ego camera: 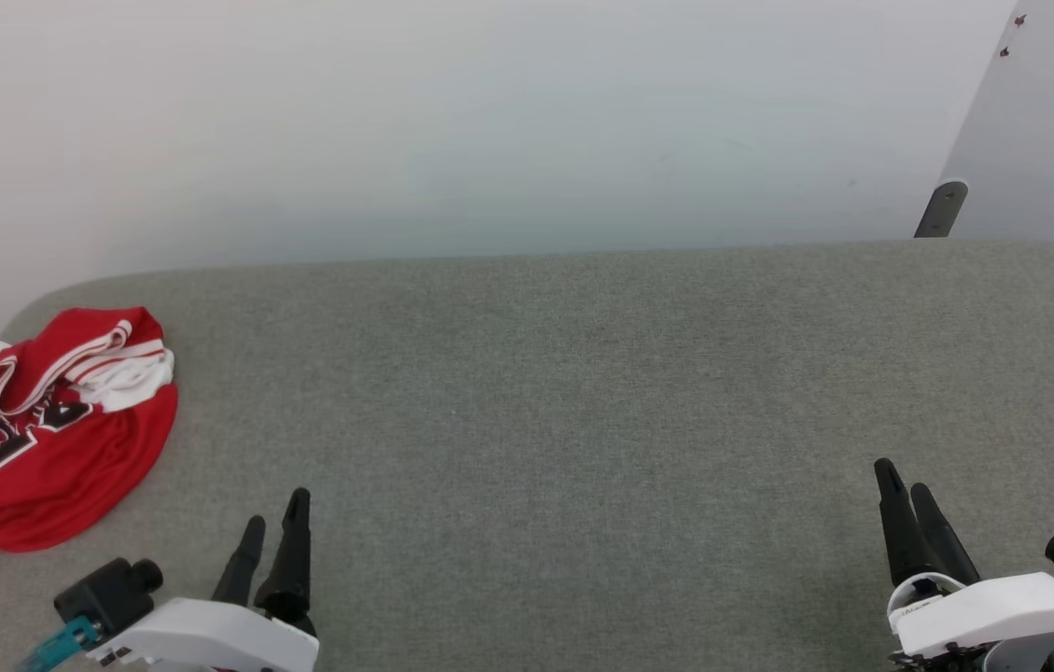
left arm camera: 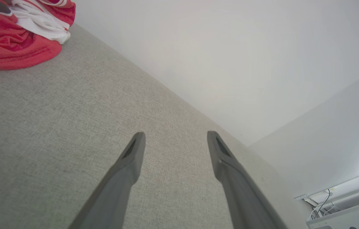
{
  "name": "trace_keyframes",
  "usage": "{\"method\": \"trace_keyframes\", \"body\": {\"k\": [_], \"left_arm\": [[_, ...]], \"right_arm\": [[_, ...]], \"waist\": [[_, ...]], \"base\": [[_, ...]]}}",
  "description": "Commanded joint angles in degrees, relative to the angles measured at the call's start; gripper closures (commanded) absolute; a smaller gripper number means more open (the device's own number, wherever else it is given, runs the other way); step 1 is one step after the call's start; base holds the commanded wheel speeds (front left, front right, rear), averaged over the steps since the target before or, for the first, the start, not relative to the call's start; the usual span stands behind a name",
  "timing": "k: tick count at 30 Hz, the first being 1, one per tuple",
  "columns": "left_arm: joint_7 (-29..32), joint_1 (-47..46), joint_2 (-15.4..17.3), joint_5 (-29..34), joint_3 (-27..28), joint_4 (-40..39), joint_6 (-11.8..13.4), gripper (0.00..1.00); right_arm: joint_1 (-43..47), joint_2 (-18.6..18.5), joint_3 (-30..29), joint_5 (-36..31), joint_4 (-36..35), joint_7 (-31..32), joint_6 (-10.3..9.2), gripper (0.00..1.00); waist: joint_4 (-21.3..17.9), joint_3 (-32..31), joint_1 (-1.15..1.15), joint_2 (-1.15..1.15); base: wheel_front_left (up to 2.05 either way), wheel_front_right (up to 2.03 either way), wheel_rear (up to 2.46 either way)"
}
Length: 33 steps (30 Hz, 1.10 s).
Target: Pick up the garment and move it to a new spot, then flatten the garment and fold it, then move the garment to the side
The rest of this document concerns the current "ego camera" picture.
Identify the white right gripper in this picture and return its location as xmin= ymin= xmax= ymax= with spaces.
xmin=874 ymin=457 xmax=1054 ymax=660

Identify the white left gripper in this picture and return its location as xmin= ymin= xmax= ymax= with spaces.
xmin=88 ymin=487 xmax=320 ymax=672

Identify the red and white basketball jersey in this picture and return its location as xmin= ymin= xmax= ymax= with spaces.
xmin=0 ymin=306 xmax=180 ymax=553

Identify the teal left camera connector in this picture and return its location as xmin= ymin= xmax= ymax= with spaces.
xmin=18 ymin=616 xmax=103 ymax=672

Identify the grey metal wall bracket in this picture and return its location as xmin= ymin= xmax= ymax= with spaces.
xmin=914 ymin=180 xmax=969 ymax=239

